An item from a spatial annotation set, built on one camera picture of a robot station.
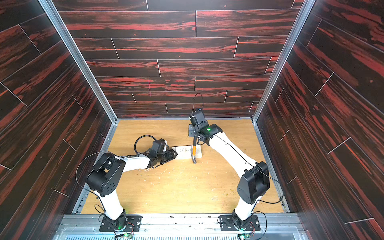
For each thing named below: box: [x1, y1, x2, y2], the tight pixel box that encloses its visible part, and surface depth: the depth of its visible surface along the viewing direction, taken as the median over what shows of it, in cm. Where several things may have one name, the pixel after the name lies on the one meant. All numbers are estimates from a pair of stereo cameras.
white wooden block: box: [171, 145, 202, 160], surface depth 98 cm
